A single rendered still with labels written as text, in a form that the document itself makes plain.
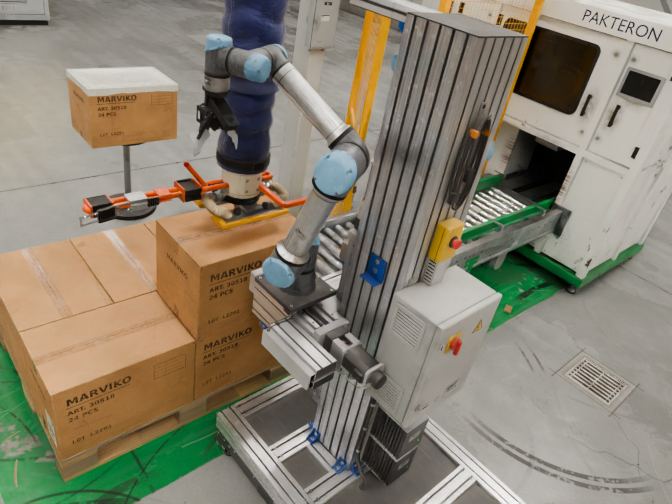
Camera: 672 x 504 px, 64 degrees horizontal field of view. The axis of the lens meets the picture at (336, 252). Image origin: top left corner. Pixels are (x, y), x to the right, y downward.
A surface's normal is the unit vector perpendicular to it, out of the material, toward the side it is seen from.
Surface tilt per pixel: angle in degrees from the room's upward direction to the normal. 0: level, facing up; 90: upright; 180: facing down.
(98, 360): 0
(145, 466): 0
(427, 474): 0
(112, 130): 90
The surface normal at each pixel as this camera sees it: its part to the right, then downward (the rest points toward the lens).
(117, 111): 0.63, 0.51
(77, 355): 0.17, -0.83
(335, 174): -0.31, 0.36
